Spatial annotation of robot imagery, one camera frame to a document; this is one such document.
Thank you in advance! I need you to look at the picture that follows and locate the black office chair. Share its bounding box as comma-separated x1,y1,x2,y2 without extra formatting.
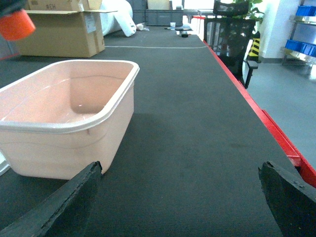
203,0,258,88

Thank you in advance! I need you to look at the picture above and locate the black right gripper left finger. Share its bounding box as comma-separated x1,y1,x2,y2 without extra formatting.
0,161,102,237

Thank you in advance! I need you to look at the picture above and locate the cardboard box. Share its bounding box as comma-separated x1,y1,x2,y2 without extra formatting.
16,0,113,58

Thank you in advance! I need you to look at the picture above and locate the pink plastic storage box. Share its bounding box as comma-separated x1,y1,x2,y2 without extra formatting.
0,59,139,179

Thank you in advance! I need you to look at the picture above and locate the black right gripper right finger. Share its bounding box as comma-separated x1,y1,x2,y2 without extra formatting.
258,161,316,237

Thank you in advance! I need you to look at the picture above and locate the red metal frame table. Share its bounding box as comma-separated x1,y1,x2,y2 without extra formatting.
203,40,316,187

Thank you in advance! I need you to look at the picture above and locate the white foam roll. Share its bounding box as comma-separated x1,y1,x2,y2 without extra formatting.
100,0,137,37

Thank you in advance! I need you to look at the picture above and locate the steel shelf with blue bins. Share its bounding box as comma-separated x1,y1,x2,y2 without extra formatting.
281,0,316,79

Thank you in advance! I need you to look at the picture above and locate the yellow black traffic cone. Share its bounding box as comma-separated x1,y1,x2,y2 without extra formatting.
247,38,260,63

